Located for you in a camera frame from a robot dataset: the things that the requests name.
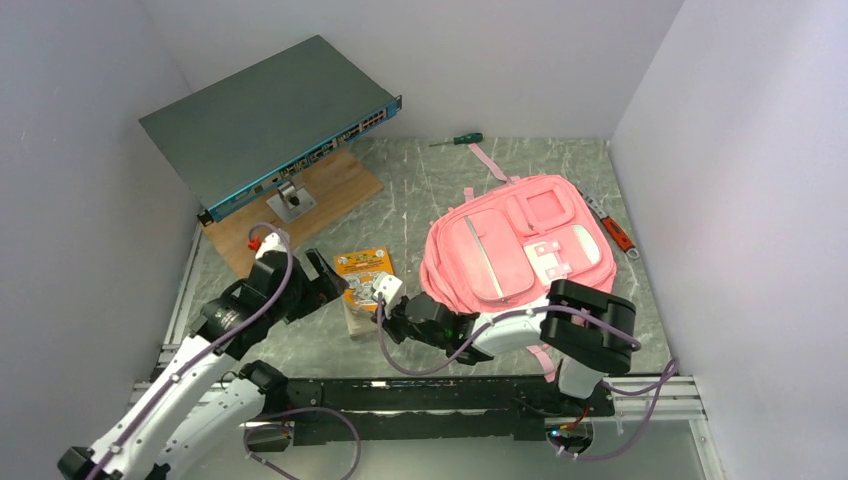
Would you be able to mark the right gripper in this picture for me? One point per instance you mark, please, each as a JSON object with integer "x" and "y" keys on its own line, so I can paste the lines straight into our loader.
{"x": 389, "y": 317}

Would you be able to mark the grey network switch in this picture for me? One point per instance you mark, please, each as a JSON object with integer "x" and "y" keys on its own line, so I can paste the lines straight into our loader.
{"x": 247, "y": 134}

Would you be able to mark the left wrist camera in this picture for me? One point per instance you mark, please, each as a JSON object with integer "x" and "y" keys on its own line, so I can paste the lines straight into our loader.
{"x": 272, "y": 243}

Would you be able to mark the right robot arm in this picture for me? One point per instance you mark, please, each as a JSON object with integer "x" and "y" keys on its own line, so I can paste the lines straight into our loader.
{"x": 593, "y": 330}

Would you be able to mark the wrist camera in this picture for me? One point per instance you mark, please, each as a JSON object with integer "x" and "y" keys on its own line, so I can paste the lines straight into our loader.
{"x": 388, "y": 288}
{"x": 272, "y": 243}

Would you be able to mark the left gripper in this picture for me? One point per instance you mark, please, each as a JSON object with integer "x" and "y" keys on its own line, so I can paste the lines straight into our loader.
{"x": 325, "y": 288}

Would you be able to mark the orange bottom book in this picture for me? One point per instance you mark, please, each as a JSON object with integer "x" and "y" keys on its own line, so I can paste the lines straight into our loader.
{"x": 360, "y": 269}

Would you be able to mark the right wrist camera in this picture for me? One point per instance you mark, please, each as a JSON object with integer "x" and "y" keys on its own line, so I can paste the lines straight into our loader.
{"x": 388, "y": 288}

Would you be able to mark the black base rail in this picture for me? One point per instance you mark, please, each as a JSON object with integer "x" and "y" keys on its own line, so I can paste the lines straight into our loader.
{"x": 522, "y": 408}

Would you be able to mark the wooden board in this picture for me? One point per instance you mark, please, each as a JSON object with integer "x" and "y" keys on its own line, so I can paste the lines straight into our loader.
{"x": 329, "y": 190}

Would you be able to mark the pink backpack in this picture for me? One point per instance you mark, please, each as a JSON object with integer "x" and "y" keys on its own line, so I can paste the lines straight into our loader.
{"x": 502, "y": 250}

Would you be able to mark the green handled screwdriver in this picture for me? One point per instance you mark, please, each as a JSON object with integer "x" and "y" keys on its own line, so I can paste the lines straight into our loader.
{"x": 465, "y": 139}

